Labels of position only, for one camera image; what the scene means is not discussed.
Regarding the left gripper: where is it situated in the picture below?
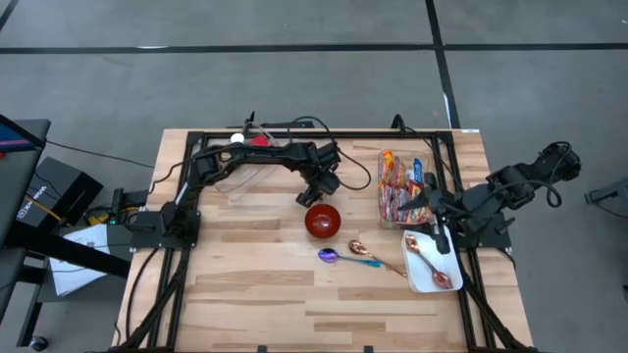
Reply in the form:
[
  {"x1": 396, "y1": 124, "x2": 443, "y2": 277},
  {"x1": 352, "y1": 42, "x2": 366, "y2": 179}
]
[{"x1": 294, "y1": 142, "x2": 343, "y2": 209}]

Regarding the blue noodle packet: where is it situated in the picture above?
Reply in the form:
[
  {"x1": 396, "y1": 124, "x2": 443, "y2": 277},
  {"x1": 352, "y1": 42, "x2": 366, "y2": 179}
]
[{"x1": 410, "y1": 157, "x2": 426, "y2": 186}]

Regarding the white plastic tray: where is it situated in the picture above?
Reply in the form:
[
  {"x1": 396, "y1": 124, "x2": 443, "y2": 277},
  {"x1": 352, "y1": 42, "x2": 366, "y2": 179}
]
[{"x1": 400, "y1": 224, "x2": 464, "y2": 294}]

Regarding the clear plastic bin with sticker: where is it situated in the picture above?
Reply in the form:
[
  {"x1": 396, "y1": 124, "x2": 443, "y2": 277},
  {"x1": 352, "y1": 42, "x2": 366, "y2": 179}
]
[{"x1": 195, "y1": 122, "x2": 284, "y2": 203}]

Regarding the black equipment box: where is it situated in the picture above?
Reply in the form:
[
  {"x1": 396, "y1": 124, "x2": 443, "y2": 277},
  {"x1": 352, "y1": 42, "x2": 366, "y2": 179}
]
[{"x1": 17, "y1": 155, "x2": 105, "y2": 229}]

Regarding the blue screen laptop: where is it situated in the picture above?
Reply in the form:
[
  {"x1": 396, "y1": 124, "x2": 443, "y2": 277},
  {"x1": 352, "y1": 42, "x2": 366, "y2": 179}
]
[{"x1": 0, "y1": 115, "x2": 48, "y2": 154}]

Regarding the black desk stand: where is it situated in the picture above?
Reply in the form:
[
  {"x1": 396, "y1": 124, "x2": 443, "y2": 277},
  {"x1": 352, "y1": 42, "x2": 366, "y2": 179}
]
[{"x1": 0, "y1": 115, "x2": 132, "y2": 350}]

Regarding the grey floor stand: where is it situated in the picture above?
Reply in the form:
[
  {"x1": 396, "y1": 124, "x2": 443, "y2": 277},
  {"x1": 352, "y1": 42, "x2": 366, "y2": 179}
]
[{"x1": 583, "y1": 176, "x2": 628, "y2": 207}]

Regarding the copper spoon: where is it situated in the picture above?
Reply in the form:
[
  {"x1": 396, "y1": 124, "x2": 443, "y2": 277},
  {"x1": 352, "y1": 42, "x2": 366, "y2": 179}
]
[
  {"x1": 347, "y1": 238, "x2": 408, "y2": 278},
  {"x1": 404, "y1": 233, "x2": 454, "y2": 291}
]

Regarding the orange noodle packet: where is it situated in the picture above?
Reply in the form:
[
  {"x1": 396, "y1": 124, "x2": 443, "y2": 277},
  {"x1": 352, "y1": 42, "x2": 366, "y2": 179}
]
[{"x1": 381, "y1": 149, "x2": 395, "y2": 185}]

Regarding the red yellow noodle packet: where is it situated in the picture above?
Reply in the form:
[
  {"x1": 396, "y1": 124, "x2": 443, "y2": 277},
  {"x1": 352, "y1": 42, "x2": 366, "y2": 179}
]
[{"x1": 380, "y1": 183, "x2": 397, "y2": 223}]

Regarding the white paper sheet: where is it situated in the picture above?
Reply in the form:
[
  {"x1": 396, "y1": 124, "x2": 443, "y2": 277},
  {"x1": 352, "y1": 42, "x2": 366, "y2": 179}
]
[{"x1": 48, "y1": 224, "x2": 112, "y2": 297}]

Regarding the purple spoon with blue handle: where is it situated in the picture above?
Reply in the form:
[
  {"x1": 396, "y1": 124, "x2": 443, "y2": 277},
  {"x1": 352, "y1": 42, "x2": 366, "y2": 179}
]
[{"x1": 317, "y1": 247, "x2": 383, "y2": 269}]

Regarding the black aluminium table frame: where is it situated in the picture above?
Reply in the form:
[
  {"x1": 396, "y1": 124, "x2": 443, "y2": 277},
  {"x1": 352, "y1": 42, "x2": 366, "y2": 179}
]
[{"x1": 115, "y1": 127, "x2": 539, "y2": 353}]

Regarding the red bowl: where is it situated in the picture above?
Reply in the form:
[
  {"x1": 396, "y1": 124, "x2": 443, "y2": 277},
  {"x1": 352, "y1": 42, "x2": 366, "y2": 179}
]
[{"x1": 304, "y1": 203, "x2": 342, "y2": 240}]

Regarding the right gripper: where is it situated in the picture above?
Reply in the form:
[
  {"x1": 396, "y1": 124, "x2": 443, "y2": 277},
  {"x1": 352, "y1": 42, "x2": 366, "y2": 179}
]
[{"x1": 397, "y1": 172, "x2": 465, "y2": 256}]

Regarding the black mount bar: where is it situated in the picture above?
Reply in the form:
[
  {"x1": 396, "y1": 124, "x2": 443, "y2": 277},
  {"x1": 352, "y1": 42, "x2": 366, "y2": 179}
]
[{"x1": 226, "y1": 110, "x2": 316, "y2": 130}]

